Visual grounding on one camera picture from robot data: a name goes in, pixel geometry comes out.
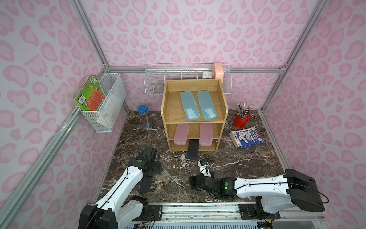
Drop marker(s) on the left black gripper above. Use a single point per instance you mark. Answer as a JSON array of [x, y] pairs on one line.
[[146, 180]]

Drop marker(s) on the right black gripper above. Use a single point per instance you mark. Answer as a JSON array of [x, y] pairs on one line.
[[198, 181]]

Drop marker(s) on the pink pencil case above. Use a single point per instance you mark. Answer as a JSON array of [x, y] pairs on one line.
[[181, 134], [206, 134]]

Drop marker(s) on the teal pencil case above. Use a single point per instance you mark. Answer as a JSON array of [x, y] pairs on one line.
[[189, 105], [207, 106]]

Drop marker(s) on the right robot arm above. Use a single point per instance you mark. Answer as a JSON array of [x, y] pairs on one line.
[[273, 194]]

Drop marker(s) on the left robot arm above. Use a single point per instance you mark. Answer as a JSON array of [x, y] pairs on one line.
[[116, 209]]

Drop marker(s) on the blue-capped pencil tube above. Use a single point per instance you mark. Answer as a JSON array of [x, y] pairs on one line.
[[145, 116]]

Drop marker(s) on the red pencil cup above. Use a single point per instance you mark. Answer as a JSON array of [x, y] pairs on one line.
[[240, 122]]

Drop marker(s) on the wooden three-tier shelf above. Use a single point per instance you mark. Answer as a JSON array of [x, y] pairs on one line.
[[172, 111]]

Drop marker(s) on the blue white booklet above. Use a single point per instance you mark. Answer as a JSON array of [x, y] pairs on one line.
[[245, 138]]

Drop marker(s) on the white mesh side basket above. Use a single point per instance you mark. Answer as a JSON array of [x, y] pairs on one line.
[[104, 119]]

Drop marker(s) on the green red book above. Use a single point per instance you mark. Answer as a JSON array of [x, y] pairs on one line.
[[91, 96]]

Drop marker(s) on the small white card in basket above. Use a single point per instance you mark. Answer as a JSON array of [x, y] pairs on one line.
[[207, 75]]

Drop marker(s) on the pink box in basket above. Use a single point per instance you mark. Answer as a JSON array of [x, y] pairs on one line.
[[218, 71]]

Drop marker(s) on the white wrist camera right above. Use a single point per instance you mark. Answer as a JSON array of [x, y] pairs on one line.
[[204, 167]]

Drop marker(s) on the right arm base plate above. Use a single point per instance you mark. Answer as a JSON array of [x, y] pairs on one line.
[[251, 212]]

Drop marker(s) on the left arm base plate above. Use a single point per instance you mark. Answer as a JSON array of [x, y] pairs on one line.
[[155, 211]]

